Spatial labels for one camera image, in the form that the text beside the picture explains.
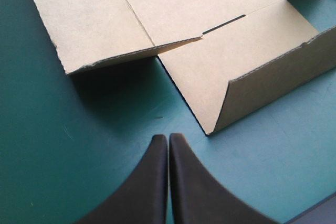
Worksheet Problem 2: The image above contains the brown cardboard box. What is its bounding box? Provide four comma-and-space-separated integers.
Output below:
22, 0, 336, 136

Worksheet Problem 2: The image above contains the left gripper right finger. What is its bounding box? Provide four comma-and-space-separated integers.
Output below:
169, 132, 283, 224

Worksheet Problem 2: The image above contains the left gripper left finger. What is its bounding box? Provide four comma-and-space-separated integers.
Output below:
76, 134, 169, 224

